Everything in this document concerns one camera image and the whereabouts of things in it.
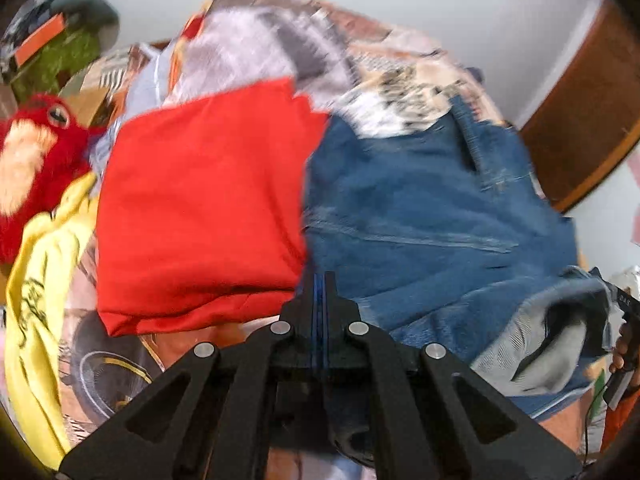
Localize light checked cloth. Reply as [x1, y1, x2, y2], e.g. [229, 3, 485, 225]
[92, 40, 177, 161]

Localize printed blanket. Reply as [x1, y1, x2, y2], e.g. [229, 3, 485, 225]
[57, 0, 516, 461]

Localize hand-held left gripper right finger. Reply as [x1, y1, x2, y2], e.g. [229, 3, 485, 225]
[321, 271, 583, 480]

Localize green patterned cloth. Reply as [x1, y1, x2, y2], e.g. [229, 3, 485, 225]
[12, 30, 108, 103]

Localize grey round cushion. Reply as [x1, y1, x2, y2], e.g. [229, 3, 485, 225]
[50, 0, 121, 51]

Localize thin black cable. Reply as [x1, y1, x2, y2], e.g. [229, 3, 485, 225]
[581, 385, 610, 467]

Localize orange box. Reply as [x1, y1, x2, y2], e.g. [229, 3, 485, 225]
[15, 12, 69, 68]

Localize red folded garment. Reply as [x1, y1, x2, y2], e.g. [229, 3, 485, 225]
[95, 77, 332, 337]

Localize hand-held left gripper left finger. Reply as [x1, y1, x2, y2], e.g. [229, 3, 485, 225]
[57, 271, 322, 480]

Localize person's right hand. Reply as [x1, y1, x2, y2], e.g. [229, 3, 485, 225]
[609, 320, 640, 374]

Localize printed pillow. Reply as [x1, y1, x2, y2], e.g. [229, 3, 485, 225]
[60, 45, 156, 126]

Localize blue denim jacket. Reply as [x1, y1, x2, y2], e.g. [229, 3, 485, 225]
[300, 95, 613, 421]

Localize yellow garment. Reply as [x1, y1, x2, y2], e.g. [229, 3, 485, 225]
[5, 172, 102, 463]

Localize brown wooden door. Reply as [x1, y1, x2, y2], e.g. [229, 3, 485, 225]
[517, 0, 640, 213]

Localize red plush toy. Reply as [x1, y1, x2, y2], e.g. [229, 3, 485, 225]
[0, 92, 108, 266]

